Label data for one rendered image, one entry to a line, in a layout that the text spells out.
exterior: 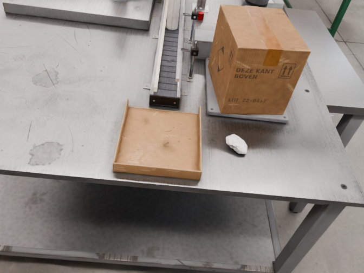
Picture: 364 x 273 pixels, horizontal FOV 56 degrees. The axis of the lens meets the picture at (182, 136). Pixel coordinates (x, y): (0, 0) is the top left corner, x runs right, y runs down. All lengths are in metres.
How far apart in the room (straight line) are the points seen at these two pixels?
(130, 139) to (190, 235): 0.67
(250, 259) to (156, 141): 0.77
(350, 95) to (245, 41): 0.65
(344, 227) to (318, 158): 1.05
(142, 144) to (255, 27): 0.54
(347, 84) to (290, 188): 0.72
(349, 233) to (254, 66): 1.36
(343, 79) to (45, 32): 1.34
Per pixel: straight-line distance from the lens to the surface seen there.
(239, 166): 1.10
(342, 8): 3.72
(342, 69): 1.78
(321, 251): 2.08
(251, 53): 1.10
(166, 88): 1.25
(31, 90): 1.34
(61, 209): 1.71
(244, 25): 1.21
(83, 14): 1.73
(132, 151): 1.07
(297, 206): 2.07
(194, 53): 1.33
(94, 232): 1.62
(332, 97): 1.55
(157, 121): 1.18
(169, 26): 1.61
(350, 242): 2.19
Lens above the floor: 1.63
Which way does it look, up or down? 45 degrees down
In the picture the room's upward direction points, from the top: 10 degrees clockwise
